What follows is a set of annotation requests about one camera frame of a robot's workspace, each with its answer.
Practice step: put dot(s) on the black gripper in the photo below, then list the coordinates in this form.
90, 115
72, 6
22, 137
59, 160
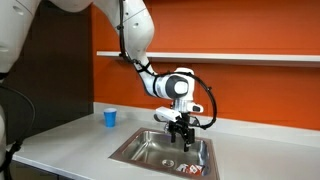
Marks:
181, 128

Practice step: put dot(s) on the red snack packet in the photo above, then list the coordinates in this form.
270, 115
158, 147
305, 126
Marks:
191, 169

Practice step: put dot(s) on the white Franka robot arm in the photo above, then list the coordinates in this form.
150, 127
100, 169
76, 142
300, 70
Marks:
135, 30

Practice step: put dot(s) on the chrome sink faucet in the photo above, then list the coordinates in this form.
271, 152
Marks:
166, 128

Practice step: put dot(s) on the stainless steel sink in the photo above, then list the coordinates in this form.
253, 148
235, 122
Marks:
150, 150

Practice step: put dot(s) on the blue plastic cup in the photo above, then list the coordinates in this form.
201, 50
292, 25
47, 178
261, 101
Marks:
110, 117

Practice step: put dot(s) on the dark brown cabinet panel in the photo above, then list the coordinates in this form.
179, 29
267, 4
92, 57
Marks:
56, 66

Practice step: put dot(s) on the white wall shelf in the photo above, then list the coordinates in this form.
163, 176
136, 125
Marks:
233, 58

